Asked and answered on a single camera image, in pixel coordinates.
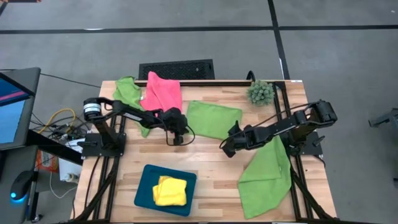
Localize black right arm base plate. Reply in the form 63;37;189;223
279;129;325;157

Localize yellow microfiber towel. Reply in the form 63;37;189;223
152;175;188;207

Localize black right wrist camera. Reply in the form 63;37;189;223
220;143;238;159

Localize artificial potted plant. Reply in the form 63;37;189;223
246;79;275;106

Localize black computer mouse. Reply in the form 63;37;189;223
8;170;32;205

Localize computer monitor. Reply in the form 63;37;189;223
0;67;42;151

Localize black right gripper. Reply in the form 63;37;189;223
229;120;271;150

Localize black stand base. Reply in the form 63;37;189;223
368;107;398;128

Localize yellow cable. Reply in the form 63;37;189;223
37;108;77;134

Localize pink microfiber towel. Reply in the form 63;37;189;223
139;71;183;116

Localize orange bag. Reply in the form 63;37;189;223
35;149;60;174

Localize black floor cable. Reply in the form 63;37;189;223
39;73;102;89

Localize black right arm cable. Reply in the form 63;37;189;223
219;101;315;149

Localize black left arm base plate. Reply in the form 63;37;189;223
81;133;127;158

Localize green microfiber towel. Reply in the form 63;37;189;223
112;76;152;139
185;100;243;141
238;135;292;220

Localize dark grey desk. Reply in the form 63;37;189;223
0;144;40;224

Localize black aluminium table frame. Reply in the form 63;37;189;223
72;79;338;224

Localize teal plastic tray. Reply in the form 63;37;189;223
134;164;198;218

